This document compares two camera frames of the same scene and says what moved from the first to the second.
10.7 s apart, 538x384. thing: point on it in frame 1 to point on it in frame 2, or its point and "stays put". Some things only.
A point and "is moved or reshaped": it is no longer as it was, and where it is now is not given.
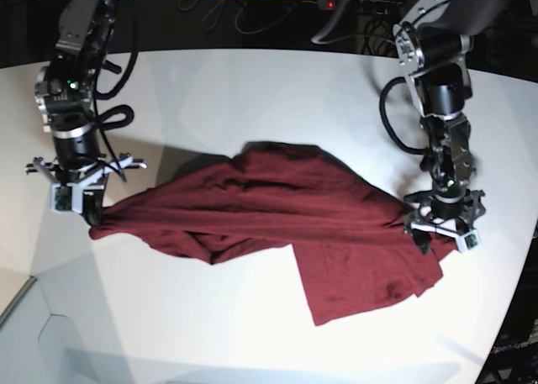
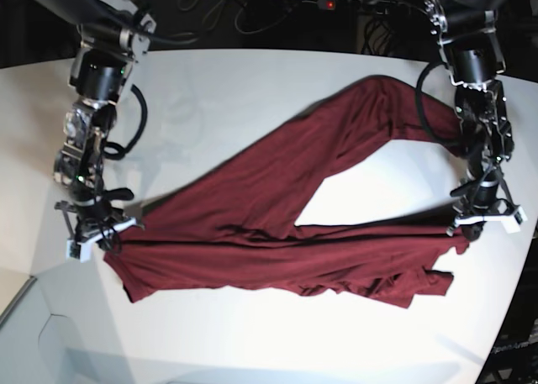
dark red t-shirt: [355, 245] is moved or reshaped
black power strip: [361, 7] stays put
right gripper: [452, 215] to [482, 202]
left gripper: [76, 160] to [92, 218]
